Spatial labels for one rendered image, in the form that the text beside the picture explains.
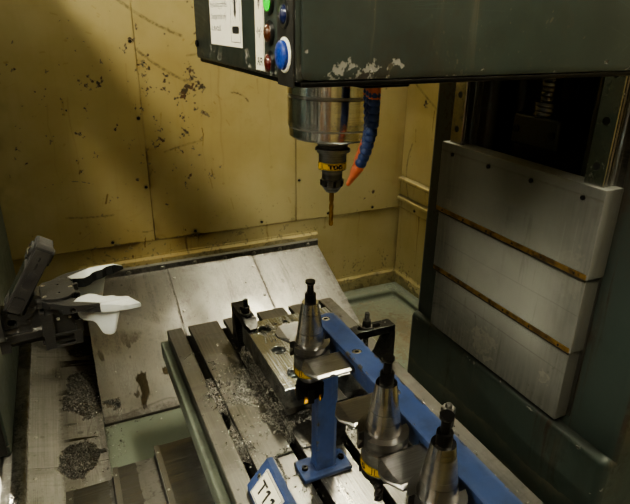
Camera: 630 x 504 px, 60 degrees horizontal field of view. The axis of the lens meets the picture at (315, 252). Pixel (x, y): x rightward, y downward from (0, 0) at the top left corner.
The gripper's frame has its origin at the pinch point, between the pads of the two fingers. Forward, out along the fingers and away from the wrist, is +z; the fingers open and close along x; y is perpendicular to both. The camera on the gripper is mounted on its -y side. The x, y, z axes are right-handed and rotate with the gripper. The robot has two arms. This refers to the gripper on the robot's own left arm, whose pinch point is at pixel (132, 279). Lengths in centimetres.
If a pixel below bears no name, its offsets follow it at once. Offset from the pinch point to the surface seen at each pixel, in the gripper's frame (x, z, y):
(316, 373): 25.2, 20.0, 8.4
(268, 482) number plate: 16.4, 15.8, 35.1
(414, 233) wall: -84, 125, 42
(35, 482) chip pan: -34, -23, 63
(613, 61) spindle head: 33, 61, -34
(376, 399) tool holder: 40.5, 19.8, 2.4
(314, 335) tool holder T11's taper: 20.2, 22.3, 5.4
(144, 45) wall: -102, 27, -31
